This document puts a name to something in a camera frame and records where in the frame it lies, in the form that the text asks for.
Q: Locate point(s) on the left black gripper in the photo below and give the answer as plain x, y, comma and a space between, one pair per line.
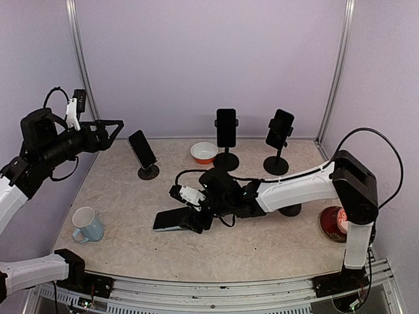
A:
103, 142

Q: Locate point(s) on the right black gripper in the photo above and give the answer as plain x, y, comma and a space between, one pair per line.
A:
193, 224

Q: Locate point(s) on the blue cased bottom phone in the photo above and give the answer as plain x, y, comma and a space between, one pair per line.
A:
174, 219

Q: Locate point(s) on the black pole phone stand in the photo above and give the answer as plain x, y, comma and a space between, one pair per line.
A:
226, 160
276, 165

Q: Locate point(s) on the orange white bowl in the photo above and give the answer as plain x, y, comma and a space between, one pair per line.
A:
204, 152

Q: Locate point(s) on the black teal phone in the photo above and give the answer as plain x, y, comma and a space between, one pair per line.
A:
226, 124

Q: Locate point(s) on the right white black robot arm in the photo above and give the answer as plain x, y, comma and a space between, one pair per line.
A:
343, 177

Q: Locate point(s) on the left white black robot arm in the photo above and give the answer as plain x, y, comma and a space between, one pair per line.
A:
18, 186

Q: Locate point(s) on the light blue mug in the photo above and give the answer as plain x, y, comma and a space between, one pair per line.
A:
88, 227

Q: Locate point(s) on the dark red saucer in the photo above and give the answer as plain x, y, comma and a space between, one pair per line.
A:
328, 221

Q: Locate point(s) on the red patterned bowl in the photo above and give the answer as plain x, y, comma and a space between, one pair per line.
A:
342, 222

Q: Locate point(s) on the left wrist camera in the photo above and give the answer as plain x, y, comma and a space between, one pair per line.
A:
75, 106

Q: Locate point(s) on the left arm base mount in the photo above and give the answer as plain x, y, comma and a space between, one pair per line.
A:
78, 280

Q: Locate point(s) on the left aluminium frame post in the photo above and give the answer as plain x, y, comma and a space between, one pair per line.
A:
75, 31

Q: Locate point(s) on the aluminium frame post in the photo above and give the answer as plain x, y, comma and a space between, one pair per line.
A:
75, 31
338, 71

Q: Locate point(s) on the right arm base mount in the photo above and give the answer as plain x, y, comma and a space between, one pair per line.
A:
339, 282

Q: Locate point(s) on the right aluminium frame post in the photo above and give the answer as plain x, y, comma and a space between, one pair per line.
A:
338, 71

